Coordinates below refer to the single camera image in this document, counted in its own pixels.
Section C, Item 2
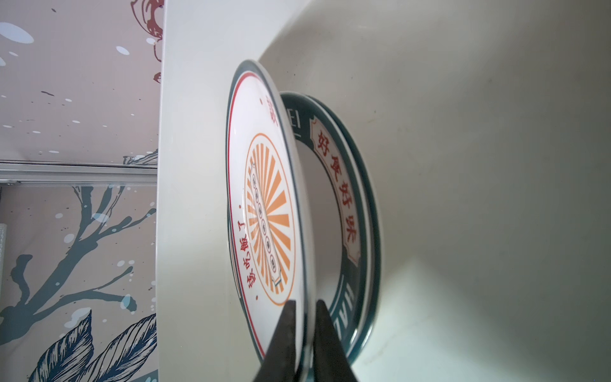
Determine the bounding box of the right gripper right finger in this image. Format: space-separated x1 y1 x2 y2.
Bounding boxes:
313 299 357 382

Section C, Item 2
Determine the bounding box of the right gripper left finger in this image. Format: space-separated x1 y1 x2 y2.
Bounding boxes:
253 300 296 382

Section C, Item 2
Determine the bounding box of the green rim plate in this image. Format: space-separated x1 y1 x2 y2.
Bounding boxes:
281 92 382 363

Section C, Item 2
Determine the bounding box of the white plastic bin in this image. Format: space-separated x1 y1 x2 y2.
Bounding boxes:
156 1 610 381

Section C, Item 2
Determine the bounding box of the horizontal aluminium crossbar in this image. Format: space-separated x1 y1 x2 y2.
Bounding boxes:
1 161 158 186

